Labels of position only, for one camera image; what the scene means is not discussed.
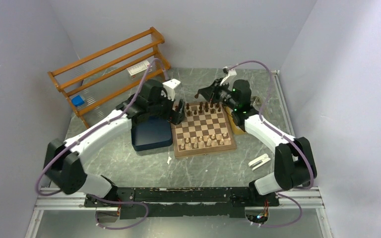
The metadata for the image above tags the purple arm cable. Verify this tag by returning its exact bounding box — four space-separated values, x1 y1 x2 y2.
225 60 316 228
34 58 170 231

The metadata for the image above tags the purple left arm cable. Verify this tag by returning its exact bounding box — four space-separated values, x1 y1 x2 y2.
34 58 170 231

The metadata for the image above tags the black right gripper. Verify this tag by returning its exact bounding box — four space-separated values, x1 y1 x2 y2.
198 78 237 111

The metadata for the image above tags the orange wooden rack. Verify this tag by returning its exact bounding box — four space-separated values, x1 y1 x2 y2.
48 27 171 128

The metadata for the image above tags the light chess pieces row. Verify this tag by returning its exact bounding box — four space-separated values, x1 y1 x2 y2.
174 132 237 152

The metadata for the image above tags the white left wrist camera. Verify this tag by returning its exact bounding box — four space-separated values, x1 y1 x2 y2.
162 79 182 101

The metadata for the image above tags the white red box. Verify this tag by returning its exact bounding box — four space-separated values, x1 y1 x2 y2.
127 60 150 80

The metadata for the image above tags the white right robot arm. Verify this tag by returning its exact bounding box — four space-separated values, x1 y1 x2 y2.
197 79 317 205

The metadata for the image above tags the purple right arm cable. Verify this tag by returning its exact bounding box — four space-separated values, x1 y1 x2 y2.
225 60 316 228

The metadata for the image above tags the blue metal tin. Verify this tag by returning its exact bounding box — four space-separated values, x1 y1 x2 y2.
131 117 173 152

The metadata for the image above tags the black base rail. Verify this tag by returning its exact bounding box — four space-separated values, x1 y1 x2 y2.
84 185 279 220

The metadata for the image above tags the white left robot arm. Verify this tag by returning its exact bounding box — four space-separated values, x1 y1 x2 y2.
44 79 185 206

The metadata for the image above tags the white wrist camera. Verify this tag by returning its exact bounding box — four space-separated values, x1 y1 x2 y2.
220 66 237 86
162 79 182 101

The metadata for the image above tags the blue small object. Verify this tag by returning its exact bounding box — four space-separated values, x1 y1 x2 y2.
71 95 85 107

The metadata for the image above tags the wooden chess board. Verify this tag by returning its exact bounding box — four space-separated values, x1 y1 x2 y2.
171 102 236 158

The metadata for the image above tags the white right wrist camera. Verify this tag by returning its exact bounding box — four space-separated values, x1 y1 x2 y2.
220 66 237 86

